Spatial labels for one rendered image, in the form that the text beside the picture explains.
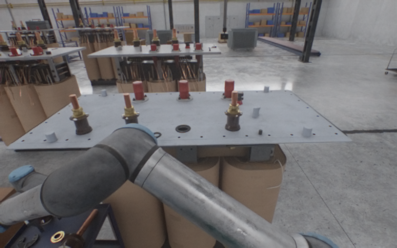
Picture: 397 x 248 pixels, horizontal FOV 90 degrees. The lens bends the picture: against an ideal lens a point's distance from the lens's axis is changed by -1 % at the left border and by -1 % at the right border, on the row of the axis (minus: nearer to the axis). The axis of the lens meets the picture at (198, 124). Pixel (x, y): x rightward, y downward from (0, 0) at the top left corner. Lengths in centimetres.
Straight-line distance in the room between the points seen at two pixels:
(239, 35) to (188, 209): 1291
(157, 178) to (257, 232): 28
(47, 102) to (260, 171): 293
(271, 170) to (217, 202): 83
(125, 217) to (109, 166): 117
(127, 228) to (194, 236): 49
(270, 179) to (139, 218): 94
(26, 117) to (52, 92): 61
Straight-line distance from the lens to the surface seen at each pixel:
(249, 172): 129
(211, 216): 53
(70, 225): 146
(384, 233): 287
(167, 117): 124
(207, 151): 132
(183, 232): 169
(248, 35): 1339
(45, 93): 339
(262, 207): 154
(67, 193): 50
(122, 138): 53
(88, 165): 48
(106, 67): 704
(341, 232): 264
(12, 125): 403
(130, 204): 151
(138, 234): 177
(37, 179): 106
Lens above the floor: 190
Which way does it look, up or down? 28 degrees down
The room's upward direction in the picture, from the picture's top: 1 degrees counter-clockwise
